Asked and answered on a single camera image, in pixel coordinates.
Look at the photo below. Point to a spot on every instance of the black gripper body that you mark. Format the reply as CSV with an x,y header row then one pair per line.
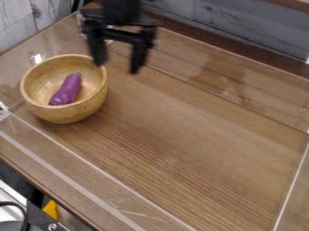
x,y
123,14

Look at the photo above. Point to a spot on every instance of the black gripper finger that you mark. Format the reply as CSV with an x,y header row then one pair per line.
x,y
96,46
137,54

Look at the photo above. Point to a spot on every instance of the brown wooden bowl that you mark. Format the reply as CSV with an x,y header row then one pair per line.
x,y
42,79

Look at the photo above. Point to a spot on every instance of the purple toy eggplant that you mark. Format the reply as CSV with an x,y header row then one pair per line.
x,y
65,94

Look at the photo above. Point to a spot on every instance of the yellow sticker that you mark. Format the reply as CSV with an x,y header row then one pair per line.
x,y
49,209

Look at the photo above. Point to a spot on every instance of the black metal equipment base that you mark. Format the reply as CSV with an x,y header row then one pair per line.
x,y
38,219

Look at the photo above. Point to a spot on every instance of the clear acrylic corner bracket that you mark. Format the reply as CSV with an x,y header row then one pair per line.
x,y
91,20

